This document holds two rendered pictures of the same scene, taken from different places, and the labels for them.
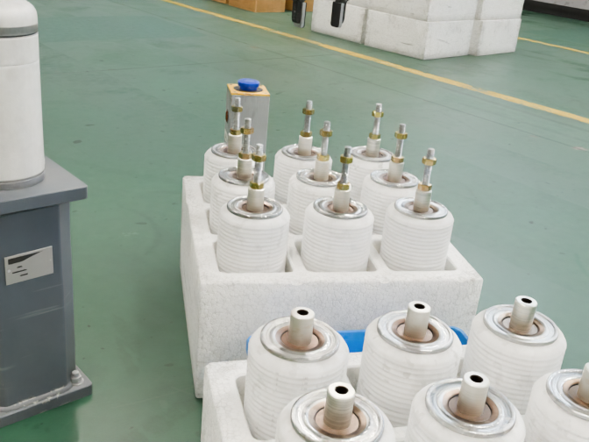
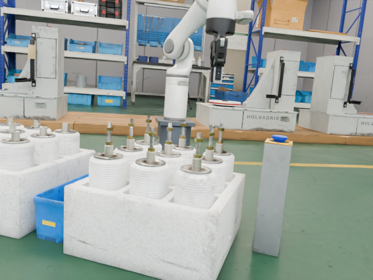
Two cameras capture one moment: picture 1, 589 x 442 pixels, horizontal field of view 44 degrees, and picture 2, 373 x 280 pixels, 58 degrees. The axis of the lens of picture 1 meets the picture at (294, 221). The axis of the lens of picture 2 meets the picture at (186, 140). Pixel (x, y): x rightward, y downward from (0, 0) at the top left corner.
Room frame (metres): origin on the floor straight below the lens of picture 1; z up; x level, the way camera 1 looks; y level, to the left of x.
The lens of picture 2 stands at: (1.56, -0.80, 0.45)
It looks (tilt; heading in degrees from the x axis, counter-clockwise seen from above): 10 degrees down; 121
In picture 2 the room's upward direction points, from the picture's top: 4 degrees clockwise
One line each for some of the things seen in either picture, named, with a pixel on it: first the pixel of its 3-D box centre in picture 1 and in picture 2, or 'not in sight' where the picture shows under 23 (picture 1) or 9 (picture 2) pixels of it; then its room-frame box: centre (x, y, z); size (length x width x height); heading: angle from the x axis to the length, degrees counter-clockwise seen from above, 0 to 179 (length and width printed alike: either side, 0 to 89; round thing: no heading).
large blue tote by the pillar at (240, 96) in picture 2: not in sight; (230, 102); (-0.79, 4.33, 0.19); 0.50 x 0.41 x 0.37; 137
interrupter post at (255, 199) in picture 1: (255, 198); (147, 139); (0.90, 0.05, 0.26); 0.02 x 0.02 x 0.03
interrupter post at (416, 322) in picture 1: (416, 320); (43, 131); (0.62, -0.13, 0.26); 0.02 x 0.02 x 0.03
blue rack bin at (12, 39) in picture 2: not in sight; (23, 41); (-3.42, 2.38, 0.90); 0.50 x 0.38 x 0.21; 133
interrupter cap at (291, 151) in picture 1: (304, 153); (208, 160); (1.15, 0.00, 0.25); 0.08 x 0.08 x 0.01
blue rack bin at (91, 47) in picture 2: not in sight; (82, 46); (-2.78, 2.97, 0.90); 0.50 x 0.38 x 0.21; 131
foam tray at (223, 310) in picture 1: (309, 272); (164, 209); (1.04, -0.03, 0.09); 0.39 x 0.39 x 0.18; 14
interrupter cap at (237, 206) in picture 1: (254, 208); (147, 143); (0.90, 0.05, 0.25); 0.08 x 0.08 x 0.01
